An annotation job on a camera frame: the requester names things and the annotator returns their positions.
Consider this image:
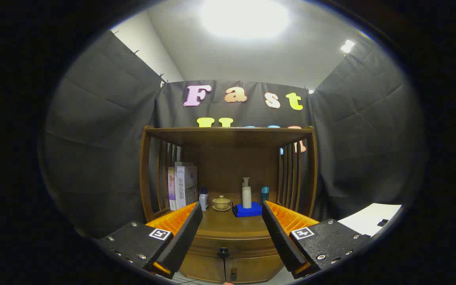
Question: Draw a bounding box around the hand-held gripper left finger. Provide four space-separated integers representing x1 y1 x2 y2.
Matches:
97 201 204 279

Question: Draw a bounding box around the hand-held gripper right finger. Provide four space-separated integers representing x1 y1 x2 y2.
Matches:
262 200 371 279

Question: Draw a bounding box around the wooden drawer with black knob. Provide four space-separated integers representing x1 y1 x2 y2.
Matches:
190 232 282 260

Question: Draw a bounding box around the wooden countertop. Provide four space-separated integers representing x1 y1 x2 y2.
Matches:
190 193 288 238

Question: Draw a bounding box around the wooden cabinet with slatted shelf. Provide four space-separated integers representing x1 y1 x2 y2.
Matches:
140 125 318 283

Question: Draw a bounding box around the white filing cabinet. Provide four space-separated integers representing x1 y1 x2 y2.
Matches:
337 203 403 237

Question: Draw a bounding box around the blue folded cloth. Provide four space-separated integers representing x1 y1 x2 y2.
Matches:
232 202 263 218

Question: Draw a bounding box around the purple book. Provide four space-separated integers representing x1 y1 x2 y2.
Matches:
167 167 177 211

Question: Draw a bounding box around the yellow lidded teacup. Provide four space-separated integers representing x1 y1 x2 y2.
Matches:
212 195 232 212

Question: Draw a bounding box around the white pump bottle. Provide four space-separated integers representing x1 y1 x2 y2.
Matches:
242 177 252 209

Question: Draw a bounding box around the white book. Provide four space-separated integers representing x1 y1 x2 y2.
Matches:
175 162 198 210

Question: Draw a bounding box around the round ceiling lamp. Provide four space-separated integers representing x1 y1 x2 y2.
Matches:
198 0 292 40

